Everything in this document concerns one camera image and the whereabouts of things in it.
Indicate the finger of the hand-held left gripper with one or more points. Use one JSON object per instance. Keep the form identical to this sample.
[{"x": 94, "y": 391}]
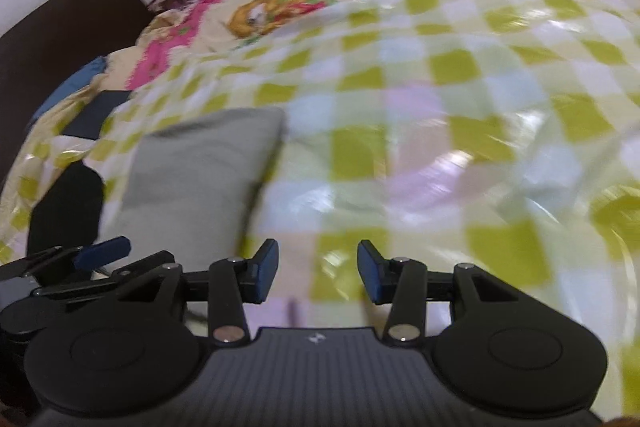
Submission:
[
  {"x": 105, "y": 252},
  {"x": 80, "y": 288}
]

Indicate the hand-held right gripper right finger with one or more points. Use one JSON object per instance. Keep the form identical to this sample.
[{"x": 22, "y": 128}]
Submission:
[{"x": 369, "y": 272}]

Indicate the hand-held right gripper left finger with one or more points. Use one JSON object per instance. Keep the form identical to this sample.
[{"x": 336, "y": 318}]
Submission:
[{"x": 265, "y": 269}]

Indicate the grey-green pants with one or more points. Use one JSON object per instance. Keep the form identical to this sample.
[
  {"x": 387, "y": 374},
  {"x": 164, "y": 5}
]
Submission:
[{"x": 200, "y": 172}]

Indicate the black cloth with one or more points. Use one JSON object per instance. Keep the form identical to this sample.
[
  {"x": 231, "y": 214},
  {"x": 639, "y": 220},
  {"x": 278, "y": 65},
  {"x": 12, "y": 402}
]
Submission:
[{"x": 65, "y": 207}]

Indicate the blue pillow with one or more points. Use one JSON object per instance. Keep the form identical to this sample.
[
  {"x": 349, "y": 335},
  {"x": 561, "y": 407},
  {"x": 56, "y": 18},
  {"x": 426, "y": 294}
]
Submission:
[{"x": 75, "y": 82}]

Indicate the checkered cartoon print blanket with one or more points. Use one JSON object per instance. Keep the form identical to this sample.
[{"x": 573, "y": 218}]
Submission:
[{"x": 425, "y": 82}]

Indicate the dark wooden headboard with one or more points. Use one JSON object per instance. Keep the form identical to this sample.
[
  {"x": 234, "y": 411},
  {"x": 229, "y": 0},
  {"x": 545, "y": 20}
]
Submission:
[{"x": 65, "y": 37}]

